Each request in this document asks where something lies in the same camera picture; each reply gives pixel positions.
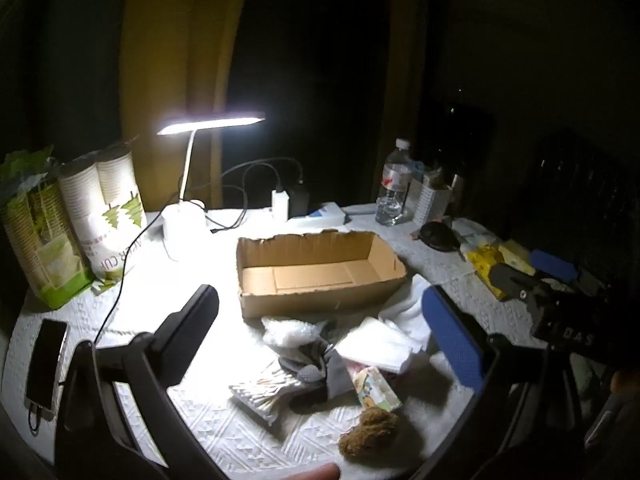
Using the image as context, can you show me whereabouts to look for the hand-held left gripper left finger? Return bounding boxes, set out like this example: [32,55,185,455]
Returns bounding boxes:
[55,284,221,480]

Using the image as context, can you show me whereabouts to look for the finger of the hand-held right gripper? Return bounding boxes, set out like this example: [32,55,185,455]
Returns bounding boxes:
[530,249,606,293]
[487,262,547,307]

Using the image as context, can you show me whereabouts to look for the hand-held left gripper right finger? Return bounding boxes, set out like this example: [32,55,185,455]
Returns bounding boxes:
[415,285,586,480]

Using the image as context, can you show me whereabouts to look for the white pads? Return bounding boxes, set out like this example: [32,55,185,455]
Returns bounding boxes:
[334,317,426,374]

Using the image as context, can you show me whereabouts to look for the clear bubble wrap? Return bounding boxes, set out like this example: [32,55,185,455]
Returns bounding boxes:
[261,315,327,349]

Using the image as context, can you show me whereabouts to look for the cardboard box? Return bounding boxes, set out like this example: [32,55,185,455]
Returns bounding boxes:
[236,230,408,321]

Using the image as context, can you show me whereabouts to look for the person's left hand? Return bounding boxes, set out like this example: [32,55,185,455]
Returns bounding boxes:
[287,462,342,480]

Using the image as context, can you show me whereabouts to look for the yellow packet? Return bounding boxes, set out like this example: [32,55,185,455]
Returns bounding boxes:
[466,242,533,302]

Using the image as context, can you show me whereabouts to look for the black round pouch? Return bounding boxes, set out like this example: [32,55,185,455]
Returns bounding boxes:
[419,222,462,252]

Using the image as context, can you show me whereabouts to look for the colourful tissue pack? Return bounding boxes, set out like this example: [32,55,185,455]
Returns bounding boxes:
[345,360,403,413]

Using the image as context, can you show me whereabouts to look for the white desk lamp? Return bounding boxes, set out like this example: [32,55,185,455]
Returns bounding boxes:
[156,111,266,262]

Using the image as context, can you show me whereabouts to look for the pack of cotton swabs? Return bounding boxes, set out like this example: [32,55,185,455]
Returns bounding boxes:
[229,360,307,427]

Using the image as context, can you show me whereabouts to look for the white perforated basket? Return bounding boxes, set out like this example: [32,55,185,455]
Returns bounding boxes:
[413,167,451,225]

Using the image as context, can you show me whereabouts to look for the grey black glove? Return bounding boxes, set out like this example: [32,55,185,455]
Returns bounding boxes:
[277,337,354,401]

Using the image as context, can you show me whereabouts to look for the brown plush toy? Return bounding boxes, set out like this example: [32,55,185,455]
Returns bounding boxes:
[338,406,401,461]

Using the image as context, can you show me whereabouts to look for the white patterned tablecloth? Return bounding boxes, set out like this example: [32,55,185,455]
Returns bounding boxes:
[2,202,601,480]

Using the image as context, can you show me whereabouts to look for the white paper cups bag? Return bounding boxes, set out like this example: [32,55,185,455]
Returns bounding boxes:
[57,147,149,296]

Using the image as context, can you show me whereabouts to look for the white charger plug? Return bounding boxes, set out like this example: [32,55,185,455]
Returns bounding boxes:
[271,189,290,222]

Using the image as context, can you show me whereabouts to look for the clear water bottle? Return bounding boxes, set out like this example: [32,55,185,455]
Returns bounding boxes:
[375,138,414,227]

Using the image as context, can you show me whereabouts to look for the smartphone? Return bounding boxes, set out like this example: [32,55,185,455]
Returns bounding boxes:
[24,318,69,411]

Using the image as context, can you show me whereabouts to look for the black charger plug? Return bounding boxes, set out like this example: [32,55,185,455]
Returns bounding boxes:
[288,180,312,218]

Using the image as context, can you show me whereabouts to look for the white power strip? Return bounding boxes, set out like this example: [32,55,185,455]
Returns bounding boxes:
[289,202,351,227]

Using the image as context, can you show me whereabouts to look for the green paper cups pack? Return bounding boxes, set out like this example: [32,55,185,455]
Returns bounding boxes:
[0,145,96,311]

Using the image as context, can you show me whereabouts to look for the yellow curtain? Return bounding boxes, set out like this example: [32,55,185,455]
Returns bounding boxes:
[120,0,256,211]

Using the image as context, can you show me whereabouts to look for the black phone cable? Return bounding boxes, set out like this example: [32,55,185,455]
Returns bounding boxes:
[27,205,168,433]

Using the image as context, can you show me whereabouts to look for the black lamp cable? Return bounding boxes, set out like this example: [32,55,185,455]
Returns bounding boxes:
[207,174,282,234]

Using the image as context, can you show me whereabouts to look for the black charger cable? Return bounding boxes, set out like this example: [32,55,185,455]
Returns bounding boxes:
[219,157,306,186]

